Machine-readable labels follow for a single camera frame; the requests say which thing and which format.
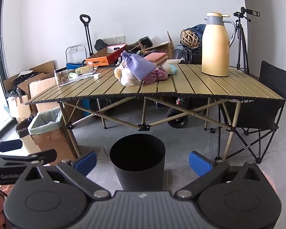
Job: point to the open brown cardboard box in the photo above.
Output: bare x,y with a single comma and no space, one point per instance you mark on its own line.
162,49

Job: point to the white paper wedge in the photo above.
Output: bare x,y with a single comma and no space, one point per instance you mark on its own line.
96,76

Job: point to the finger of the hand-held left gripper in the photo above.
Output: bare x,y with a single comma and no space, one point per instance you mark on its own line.
38,157
9,145

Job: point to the small yellow cardboard box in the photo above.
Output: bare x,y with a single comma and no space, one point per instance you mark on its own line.
84,70

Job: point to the orange cardboard tray box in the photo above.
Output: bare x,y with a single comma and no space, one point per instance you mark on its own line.
102,59

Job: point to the blue cloth bag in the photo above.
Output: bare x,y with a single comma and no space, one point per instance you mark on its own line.
200,28

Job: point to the printed paper leaflet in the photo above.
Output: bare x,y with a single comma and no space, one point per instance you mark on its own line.
84,75

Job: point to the black bag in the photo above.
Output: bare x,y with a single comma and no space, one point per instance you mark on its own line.
101,45

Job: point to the cream cloth bundle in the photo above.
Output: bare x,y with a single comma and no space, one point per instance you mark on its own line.
166,67

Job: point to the black round waste bin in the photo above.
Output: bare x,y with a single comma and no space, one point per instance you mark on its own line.
138,171

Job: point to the chrome tube frame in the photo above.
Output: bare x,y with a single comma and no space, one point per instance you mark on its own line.
66,54

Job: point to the mauve satin cloth bundle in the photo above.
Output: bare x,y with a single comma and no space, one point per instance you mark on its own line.
150,77
162,74

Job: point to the black camera tripod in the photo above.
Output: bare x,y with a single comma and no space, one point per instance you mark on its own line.
238,23

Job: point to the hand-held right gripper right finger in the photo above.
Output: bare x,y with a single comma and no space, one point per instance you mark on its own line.
199,163

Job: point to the grey blue water bottle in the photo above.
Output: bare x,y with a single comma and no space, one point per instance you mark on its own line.
179,51

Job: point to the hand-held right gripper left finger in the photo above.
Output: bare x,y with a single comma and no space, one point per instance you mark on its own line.
87,162

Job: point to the white wall socket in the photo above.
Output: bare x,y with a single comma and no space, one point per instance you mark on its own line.
73,49
113,39
106,40
121,39

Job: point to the large open cardboard box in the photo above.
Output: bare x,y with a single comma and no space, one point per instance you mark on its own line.
44,68

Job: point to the plain brown cardboard box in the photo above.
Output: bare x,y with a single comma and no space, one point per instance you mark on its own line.
41,85

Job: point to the wicker ball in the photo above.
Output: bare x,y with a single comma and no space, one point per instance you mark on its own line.
189,39

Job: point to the blue storage box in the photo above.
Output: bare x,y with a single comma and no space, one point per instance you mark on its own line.
88,106

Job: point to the pink box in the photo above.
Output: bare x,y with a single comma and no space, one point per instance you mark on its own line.
155,57

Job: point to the cardboard box with liner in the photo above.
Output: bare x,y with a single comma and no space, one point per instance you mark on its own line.
52,143

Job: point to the pale pink fluffy plush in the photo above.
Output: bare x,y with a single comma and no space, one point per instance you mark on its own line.
128,78

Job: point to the black folding chair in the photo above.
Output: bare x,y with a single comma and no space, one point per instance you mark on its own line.
274,76

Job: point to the white cardboard box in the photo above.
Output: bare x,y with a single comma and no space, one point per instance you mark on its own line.
19,109

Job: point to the green plastic bag liner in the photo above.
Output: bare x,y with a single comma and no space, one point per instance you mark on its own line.
45,126

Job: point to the yellow fluffy plush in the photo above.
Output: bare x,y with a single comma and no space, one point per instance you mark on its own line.
118,72

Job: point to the light blue fluffy plush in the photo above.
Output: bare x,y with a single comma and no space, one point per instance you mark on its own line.
173,69

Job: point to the yellow thermos jug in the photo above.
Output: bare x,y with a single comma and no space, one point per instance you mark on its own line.
215,47

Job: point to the black bag lined bin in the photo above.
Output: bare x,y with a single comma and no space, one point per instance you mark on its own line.
23,127

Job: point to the clear jar of brown cubes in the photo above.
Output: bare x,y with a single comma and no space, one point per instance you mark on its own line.
61,78

